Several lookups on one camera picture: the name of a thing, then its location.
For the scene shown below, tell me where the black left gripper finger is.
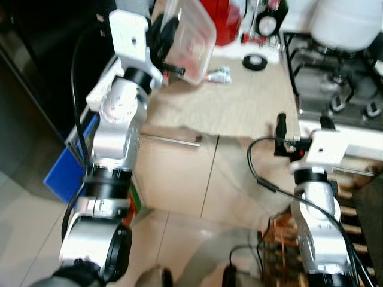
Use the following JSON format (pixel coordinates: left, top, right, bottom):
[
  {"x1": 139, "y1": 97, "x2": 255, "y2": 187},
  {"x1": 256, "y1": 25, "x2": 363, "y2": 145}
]
[
  {"x1": 163, "y1": 16, "x2": 180, "y2": 60},
  {"x1": 148, "y1": 17, "x2": 164, "y2": 59}
]

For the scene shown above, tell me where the clear plastic food container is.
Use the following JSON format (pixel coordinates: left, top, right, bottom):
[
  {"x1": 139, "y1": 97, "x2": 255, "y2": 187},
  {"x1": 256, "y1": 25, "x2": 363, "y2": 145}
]
[{"x1": 160, "y1": 0, "x2": 217, "y2": 86}]

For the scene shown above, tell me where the steel gas stove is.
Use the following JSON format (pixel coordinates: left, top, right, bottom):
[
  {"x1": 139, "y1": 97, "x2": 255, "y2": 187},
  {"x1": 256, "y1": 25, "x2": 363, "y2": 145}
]
[{"x1": 281, "y1": 30, "x2": 383, "y2": 117}]

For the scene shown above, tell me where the small shiny silver packet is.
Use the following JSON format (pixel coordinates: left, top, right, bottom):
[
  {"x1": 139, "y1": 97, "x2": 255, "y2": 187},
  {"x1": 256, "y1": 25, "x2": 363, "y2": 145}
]
[{"x1": 205, "y1": 67, "x2": 232, "y2": 84}]

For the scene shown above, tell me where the red round container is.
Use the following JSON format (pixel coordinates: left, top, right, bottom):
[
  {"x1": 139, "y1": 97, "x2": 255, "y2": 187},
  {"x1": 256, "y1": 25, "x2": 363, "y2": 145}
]
[{"x1": 200, "y1": 0, "x2": 243, "y2": 47}]

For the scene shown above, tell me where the black tape roll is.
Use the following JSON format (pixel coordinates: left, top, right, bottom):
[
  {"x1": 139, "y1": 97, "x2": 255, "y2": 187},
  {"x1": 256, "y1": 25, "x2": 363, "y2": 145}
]
[{"x1": 242, "y1": 54, "x2": 268, "y2": 71}]

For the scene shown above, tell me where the wooden slatted rack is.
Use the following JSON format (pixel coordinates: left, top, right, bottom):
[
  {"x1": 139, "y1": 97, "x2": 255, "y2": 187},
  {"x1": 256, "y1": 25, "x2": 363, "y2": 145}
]
[{"x1": 257, "y1": 173, "x2": 383, "y2": 287}]

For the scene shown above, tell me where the white pot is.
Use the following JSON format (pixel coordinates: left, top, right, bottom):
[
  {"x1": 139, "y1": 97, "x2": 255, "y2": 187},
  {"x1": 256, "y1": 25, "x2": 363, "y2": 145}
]
[{"x1": 308, "y1": 0, "x2": 383, "y2": 51}]

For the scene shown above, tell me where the beige kitchen cabinet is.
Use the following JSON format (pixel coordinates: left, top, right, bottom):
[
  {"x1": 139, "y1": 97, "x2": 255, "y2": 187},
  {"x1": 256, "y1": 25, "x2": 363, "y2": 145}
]
[{"x1": 135, "y1": 135, "x2": 360, "y2": 219}]

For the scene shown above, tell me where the green flat board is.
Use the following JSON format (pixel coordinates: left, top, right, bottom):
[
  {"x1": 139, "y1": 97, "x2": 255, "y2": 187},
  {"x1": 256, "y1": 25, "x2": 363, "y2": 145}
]
[{"x1": 133, "y1": 179, "x2": 144, "y2": 213}]

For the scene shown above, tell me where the orange flat board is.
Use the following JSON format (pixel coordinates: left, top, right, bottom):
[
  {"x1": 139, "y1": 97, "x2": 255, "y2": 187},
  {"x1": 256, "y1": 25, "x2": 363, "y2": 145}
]
[{"x1": 127, "y1": 182, "x2": 139, "y2": 219}]

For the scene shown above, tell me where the robot right leg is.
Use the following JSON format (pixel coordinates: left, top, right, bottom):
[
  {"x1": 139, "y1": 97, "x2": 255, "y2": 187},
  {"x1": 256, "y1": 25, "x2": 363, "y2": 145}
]
[{"x1": 221, "y1": 263, "x2": 240, "y2": 287}]

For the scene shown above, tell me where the robot leg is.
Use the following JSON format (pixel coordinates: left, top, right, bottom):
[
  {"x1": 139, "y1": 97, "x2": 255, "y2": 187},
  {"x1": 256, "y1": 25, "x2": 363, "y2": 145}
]
[
  {"x1": 135, "y1": 266, "x2": 174, "y2": 287},
  {"x1": 221, "y1": 263, "x2": 240, "y2": 287}
]

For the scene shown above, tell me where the blue flat board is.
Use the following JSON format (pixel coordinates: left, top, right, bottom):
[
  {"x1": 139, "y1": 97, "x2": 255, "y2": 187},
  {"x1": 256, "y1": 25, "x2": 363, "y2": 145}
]
[{"x1": 43, "y1": 114, "x2": 99, "y2": 204}]

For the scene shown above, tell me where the robot left leg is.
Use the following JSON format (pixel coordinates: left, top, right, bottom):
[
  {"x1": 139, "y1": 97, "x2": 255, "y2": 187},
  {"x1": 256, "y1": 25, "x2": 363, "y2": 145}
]
[{"x1": 135, "y1": 266, "x2": 174, "y2": 287}]

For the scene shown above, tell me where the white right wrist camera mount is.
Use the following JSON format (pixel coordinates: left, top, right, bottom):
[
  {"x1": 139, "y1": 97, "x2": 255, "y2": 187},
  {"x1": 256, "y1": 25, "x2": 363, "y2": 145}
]
[{"x1": 292, "y1": 128, "x2": 350, "y2": 175}]

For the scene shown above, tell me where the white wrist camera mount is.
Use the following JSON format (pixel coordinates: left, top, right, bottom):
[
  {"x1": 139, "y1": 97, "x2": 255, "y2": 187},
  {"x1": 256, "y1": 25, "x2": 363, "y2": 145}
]
[
  {"x1": 292, "y1": 128, "x2": 350, "y2": 175},
  {"x1": 109, "y1": 8, "x2": 164, "y2": 90}
]

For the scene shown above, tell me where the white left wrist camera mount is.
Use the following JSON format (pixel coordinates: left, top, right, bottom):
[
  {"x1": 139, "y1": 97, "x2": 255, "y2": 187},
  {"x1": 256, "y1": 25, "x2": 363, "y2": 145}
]
[{"x1": 109, "y1": 8, "x2": 164, "y2": 90}]

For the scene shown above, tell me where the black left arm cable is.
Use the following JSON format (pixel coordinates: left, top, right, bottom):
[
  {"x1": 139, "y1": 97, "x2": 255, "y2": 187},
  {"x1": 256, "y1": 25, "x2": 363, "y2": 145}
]
[{"x1": 60, "y1": 24, "x2": 114, "y2": 240}]

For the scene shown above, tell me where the thin black floor cable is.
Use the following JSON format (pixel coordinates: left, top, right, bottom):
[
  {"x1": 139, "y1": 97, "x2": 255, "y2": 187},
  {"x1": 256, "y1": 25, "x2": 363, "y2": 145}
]
[{"x1": 230, "y1": 242, "x2": 264, "y2": 276}]

